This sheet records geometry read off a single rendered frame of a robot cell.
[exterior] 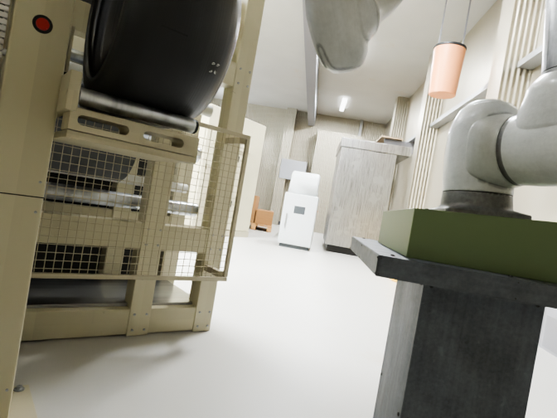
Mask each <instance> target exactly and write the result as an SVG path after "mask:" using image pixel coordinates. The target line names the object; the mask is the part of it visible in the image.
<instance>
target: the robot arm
mask: <svg viewBox="0 0 557 418"><path fill-rule="evenodd" d="M402 1H403V0H304V2H305V11H306V17H307V22H308V28H309V31H310V35H311V38H312V43H313V46H314V48H315V51H316V53H317V56H318V58H319V60H320V62H321V63H322V65H323V66H324V67H325V68H326V69H328V70H329V71H330V72H331V73H335V74H340V73H347V72H352V71H355V70H358V69H359V68H360V67H361V66H362V65H363V64H364V62H365V60H366V56H367V53H368V42H370V40H371V38H372V37H373V36H374V35H375V34H376V33H377V31H378V28H379V25H380V23H381V22H383V21H384V20H385V19H386V18H387V17H388V16H389V15H391V14H392V13H393V12H394V11H395V10H396V8H397V7H398V6H399V5H400V4H401V3H402ZM521 186H533V187H557V0H545V23H544V37H543V51H542V66H541V76H540V77H539V78H537V79H536V80H535V81H534V82H533V83H532V84H531V86H530V87H529V88H528V89H527V91H526V96H525V98H524V100H523V102H522V104H521V107H520V109H517V108H516V107H515V106H514V105H513V104H511V103H509V102H505V101H504V100H497V99H485V100H477V101H473V102H472V103H470V104H467V105H466V106H465V107H464V108H463V109H461V110H460V111H459V113H458V115H457V116H456V118H455V120H454V121H453V123H452V126H451V128H450V130H449V133H448V138H447V142H446V148H445V153H444V160H443V192H442V196H441V202H440V205H439V206H438V207H435V208H430V209H429V210H437V211H453V212H461V213H470V214H478V215H487V216H504V217H512V218H520V219H529V220H531V219H532V216H530V215H526V214H523V213H520V212H517V211H514V210H513V195H514V189H515V188H517V187H521Z"/></svg>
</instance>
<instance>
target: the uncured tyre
mask: <svg viewBox="0 0 557 418"><path fill-rule="evenodd" d="M240 18H241V0H92V3H91V6H90V14H89V18H88V23H87V28H86V34H85V48H84V58H83V79H84V86H85V88H86V89H89V90H94V91H98V92H100V93H104V94H107V95H112V96H115V97H118V98H121V99H124V100H129V101H133V102H135V103H139V104H141V105H146V106H150V107H153V108H156V109H161V110H165V111H167V112H171V113H174V114H179V115H182V116H185V117H188V118H191V119H194V118H196V117H197V116H199V115H200V114H201V113H202V112H203V111H204V110H205V109H206V108H207V106H208V105H209V104H210V102H211V101H212V100H213V99H214V97H215V96H216V93H217V91H218V90H219V88H220V86H221V84H222V82H223V80H224V78H225V75H226V73H227V71H228V69H229V66H230V62H231V59H232V56H233V54H234V51H235V45H236V42H237V38H238V34H239V29H240ZM162 25H164V26H166V27H170V28H171V29H174V30H176V31H179V32H181V33H184V34H186V35H188V36H183V35H182V34H180V33H177V32H174V31H172V30H170V29H167V28H165V27H162ZM212 60H214V61H219V62H221V64H220V68H219V70H218V72H217V75H216V76H214V75H209V74H207V72H208V70H209V68H210V65H211V62H212ZM101 111H103V110H101ZM103 112H105V113H106V114H108V115H111V116H114V117H118V118H121V119H127V120H131V121H134V122H138V123H141V124H146V125H150V126H153V127H157V128H160V129H170V128H168V127H164V126H161V125H157V124H151V123H148V122H144V121H142V120H138V119H132V118H129V117H125V116H122V115H119V114H113V113H110V112H106V111H103Z"/></svg>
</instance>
